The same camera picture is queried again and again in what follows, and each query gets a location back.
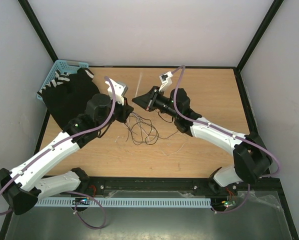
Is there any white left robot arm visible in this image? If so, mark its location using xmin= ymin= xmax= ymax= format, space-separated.
xmin=0 ymin=93 xmax=134 ymax=215

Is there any white zip tie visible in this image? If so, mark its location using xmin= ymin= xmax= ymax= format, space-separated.
xmin=135 ymin=71 xmax=143 ymax=97

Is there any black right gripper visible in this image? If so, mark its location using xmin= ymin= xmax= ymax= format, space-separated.
xmin=132 ymin=86 xmax=179 ymax=119

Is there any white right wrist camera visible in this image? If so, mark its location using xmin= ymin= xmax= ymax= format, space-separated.
xmin=159 ymin=71 xmax=173 ymax=92

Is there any black striped cloth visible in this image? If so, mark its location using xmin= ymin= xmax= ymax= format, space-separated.
xmin=37 ymin=68 xmax=100 ymax=129

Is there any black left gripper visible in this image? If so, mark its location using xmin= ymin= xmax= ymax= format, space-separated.
xmin=96 ymin=95 xmax=134 ymax=131

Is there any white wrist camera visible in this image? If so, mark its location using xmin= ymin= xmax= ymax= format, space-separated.
xmin=159 ymin=71 xmax=173 ymax=92
xmin=105 ymin=77 xmax=128 ymax=106

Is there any black frame post right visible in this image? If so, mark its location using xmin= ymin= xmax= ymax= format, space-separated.
xmin=236 ymin=0 xmax=284 ymax=72

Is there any black frame post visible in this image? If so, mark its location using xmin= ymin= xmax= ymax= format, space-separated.
xmin=18 ymin=0 xmax=59 ymax=62
xmin=236 ymin=0 xmax=284 ymax=72

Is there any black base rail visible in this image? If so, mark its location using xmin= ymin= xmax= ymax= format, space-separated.
xmin=59 ymin=174 xmax=282 ymax=201

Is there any black frame post left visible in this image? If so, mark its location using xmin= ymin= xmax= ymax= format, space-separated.
xmin=18 ymin=0 xmax=59 ymax=62

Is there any white wire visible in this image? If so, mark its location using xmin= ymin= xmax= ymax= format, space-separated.
xmin=114 ymin=112 xmax=189 ymax=157

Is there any blue plastic basket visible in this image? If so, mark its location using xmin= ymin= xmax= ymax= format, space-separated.
xmin=41 ymin=59 xmax=89 ymax=89

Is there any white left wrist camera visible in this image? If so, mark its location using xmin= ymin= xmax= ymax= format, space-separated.
xmin=105 ymin=77 xmax=128 ymax=106

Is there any black wire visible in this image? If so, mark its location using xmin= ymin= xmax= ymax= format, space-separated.
xmin=125 ymin=112 xmax=185 ymax=146

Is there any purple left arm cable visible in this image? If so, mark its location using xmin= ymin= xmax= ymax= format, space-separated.
xmin=0 ymin=76 xmax=117 ymax=230

